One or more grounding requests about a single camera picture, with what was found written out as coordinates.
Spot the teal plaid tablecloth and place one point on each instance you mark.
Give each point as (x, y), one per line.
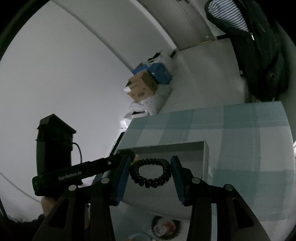
(251, 148)

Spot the black hanging jacket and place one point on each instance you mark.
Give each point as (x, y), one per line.
(257, 44)

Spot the white plastic bags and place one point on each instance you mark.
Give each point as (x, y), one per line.
(149, 106)

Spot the brown cardboard box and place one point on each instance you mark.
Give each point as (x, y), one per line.
(141, 86)

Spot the left hand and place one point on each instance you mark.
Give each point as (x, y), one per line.
(47, 204)

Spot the blue box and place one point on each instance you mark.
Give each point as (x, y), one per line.
(157, 70)

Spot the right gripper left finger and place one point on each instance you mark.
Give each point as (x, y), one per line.
(85, 194)

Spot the grey door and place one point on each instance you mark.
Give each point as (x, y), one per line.
(181, 21)

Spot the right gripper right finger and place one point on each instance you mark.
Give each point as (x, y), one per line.
(235, 219)

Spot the grey cardboard box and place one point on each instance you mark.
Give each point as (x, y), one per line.
(186, 161)

